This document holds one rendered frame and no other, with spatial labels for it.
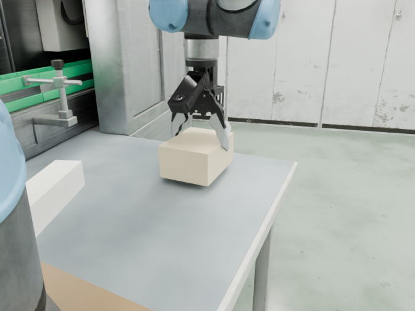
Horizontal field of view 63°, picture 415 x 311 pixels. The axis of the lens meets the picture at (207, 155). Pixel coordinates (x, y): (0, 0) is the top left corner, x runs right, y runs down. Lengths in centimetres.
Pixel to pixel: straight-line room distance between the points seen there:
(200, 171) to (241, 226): 16
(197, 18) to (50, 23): 82
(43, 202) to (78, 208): 8
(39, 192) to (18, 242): 48
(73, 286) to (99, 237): 25
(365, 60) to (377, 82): 26
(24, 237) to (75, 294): 18
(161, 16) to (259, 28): 17
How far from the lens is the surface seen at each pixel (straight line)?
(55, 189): 72
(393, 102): 391
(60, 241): 65
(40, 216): 68
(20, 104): 103
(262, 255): 102
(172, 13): 63
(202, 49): 74
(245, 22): 59
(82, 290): 39
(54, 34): 136
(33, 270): 23
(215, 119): 76
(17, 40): 132
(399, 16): 377
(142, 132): 123
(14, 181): 20
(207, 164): 71
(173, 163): 75
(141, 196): 75
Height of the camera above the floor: 110
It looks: 22 degrees down
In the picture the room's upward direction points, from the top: straight up
